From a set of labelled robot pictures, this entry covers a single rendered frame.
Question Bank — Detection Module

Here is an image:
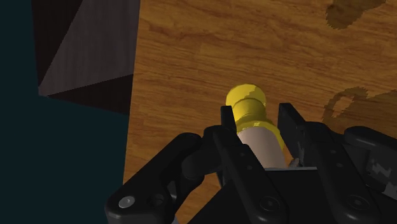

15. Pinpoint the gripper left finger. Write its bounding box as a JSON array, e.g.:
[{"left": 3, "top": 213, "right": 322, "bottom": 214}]
[{"left": 104, "top": 105, "right": 289, "bottom": 224}]

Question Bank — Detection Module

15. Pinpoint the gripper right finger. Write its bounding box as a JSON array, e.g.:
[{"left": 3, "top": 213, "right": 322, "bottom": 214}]
[{"left": 277, "top": 102, "right": 397, "bottom": 224}]

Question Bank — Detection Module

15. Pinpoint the yellow capped beige bottle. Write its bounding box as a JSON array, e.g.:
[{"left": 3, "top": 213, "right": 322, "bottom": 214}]
[{"left": 225, "top": 83, "right": 288, "bottom": 169}]

